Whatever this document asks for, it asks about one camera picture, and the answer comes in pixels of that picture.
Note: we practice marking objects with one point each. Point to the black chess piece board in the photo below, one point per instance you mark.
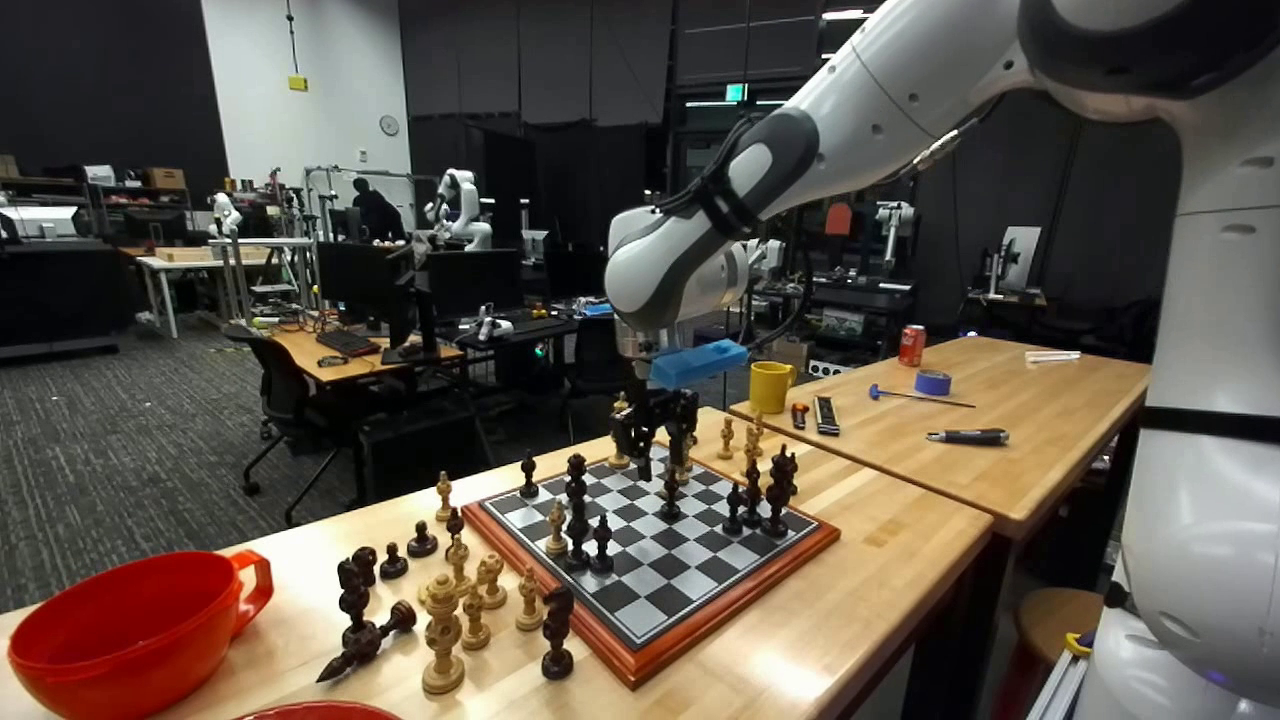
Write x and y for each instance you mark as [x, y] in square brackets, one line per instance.
[669, 510]

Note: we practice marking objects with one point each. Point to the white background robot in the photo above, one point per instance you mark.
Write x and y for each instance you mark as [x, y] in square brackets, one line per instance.
[453, 212]

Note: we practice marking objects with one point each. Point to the black marker pen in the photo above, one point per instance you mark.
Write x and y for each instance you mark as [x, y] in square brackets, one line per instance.
[974, 438]

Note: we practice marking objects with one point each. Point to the black remote on table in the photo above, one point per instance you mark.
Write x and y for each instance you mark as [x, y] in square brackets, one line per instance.
[824, 419]

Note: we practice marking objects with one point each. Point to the wooden stool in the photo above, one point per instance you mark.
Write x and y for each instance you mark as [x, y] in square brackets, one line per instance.
[1045, 621]

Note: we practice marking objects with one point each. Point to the chessboard with red-brown frame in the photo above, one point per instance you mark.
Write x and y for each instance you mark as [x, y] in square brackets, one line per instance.
[648, 590]

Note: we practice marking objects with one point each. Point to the black office chair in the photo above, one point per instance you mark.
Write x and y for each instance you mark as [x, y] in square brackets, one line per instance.
[293, 413]

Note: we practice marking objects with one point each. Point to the yellow cup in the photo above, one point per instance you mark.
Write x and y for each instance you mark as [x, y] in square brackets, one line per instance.
[770, 386]

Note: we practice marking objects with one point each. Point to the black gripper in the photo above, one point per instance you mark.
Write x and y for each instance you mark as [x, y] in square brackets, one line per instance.
[652, 408]

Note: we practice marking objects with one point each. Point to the black piece right cluster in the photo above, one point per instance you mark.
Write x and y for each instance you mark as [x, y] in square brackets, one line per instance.
[783, 490]

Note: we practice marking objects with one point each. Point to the blue wrist camera box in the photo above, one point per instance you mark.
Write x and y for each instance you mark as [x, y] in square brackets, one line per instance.
[715, 370]

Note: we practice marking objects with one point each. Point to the light wooden king off board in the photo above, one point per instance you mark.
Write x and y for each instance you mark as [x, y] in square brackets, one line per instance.
[447, 670]

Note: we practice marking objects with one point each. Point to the large red cup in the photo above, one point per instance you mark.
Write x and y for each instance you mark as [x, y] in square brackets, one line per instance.
[136, 636]

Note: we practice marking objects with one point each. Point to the light pawn on board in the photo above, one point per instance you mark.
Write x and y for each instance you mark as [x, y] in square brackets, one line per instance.
[554, 544]

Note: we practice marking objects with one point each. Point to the tall black chess piece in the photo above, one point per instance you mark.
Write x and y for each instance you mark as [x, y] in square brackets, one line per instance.
[576, 515]

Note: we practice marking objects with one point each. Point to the dark chess piece front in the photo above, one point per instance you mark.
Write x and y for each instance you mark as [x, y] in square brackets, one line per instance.
[557, 608]

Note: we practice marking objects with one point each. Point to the blue handled tool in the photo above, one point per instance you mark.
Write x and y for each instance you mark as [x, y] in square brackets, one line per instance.
[927, 389]

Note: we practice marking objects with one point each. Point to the red can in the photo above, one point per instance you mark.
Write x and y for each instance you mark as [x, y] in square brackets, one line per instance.
[914, 343]

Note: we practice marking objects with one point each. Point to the dark knight off board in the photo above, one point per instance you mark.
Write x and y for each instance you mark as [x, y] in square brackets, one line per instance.
[360, 636]

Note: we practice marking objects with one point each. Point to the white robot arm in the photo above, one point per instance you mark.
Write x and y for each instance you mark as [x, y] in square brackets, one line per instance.
[1194, 607]

